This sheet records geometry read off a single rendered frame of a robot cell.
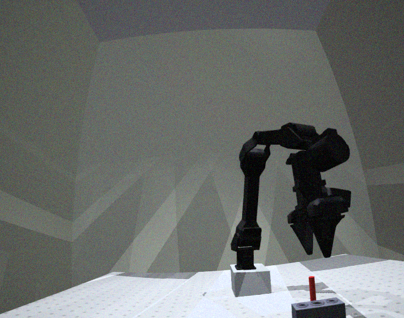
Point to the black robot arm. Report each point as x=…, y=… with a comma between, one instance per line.
x=319, y=154

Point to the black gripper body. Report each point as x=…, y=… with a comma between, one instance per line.
x=310, y=203

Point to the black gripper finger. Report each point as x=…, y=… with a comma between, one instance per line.
x=304, y=233
x=324, y=230

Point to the dark red cylinder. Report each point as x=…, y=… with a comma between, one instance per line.
x=312, y=288

